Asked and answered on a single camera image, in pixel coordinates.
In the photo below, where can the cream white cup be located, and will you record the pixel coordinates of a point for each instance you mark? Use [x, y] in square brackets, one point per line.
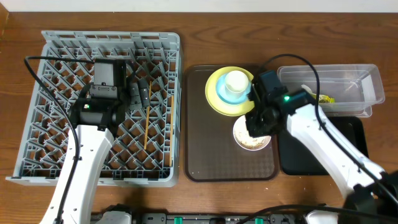
[236, 81]

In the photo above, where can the yellow plate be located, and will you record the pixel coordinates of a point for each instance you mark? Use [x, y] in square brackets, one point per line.
[216, 103]

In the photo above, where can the clear plastic bin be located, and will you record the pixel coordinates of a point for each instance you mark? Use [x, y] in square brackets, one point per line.
[355, 87]

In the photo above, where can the grey plastic dish rack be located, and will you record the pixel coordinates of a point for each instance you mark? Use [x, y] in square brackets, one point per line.
[66, 67]

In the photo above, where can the light blue bowl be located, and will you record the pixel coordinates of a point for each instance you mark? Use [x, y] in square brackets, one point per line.
[228, 96]

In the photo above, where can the wooden chopstick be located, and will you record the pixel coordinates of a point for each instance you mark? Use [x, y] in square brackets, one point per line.
[171, 131]
[147, 117]

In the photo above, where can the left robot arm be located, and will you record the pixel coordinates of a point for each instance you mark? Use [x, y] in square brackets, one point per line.
[95, 118]

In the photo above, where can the brown serving tray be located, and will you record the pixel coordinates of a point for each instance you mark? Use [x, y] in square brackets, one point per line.
[211, 153]

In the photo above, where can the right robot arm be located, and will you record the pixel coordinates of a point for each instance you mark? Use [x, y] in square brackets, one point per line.
[370, 193]

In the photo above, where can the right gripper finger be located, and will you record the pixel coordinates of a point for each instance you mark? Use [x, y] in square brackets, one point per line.
[271, 127]
[254, 124]

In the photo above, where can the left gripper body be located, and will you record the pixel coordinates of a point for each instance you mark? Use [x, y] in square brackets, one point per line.
[125, 90]

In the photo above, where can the white bowl with food residue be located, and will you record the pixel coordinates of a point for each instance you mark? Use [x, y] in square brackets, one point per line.
[242, 137]

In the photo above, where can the black tray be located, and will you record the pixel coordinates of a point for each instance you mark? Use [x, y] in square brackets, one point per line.
[296, 159]

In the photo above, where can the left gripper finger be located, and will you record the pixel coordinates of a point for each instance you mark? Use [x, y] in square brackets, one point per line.
[144, 92]
[135, 103]

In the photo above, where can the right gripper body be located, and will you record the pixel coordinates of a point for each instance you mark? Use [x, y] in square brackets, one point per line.
[255, 113]

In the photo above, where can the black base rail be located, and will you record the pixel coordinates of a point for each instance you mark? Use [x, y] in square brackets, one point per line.
[123, 214]

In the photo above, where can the green yellow snack wrapper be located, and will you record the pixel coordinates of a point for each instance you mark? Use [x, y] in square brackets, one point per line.
[322, 98]

